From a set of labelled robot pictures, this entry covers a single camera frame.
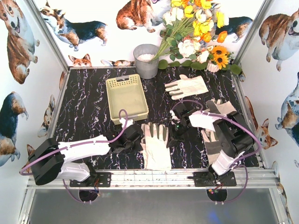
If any white grey glove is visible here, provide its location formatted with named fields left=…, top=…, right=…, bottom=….
left=141, top=122, right=171, bottom=171
left=201, top=99, right=236, bottom=165

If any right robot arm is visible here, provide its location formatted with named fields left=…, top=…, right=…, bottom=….
left=167, top=99, right=255, bottom=178

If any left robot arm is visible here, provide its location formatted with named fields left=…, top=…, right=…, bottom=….
left=27, top=124, right=144, bottom=187

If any yellow-green storage basket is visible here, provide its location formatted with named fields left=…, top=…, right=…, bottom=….
left=106, top=74, right=149, bottom=125

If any white work glove far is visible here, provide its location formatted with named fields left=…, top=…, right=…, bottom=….
left=164, top=74, right=205, bottom=100

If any grey metal bucket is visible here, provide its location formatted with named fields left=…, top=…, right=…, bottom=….
left=133, top=44, right=159, bottom=79

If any artificial flower bouquet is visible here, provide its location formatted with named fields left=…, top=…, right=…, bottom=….
left=155, top=0, right=252, bottom=75

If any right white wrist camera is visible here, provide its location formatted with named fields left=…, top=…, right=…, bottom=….
left=170, top=110, right=179, bottom=120

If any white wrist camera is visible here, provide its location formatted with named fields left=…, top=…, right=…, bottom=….
left=119, top=118, right=134, bottom=129
left=170, top=110, right=179, bottom=120

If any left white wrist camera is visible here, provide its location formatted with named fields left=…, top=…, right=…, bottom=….
left=119, top=118, right=134, bottom=129

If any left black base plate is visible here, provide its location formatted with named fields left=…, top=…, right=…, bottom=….
left=70, top=172, right=112, bottom=187

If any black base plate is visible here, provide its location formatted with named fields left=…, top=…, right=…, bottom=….
left=70, top=172, right=112, bottom=187
left=187, top=171, right=237, bottom=187

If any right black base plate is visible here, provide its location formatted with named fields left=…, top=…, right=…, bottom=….
left=187, top=171, right=237, bottom=187

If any aluminium front rail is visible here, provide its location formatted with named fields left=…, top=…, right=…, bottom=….
left=27, top=169, right=280, bottom=189

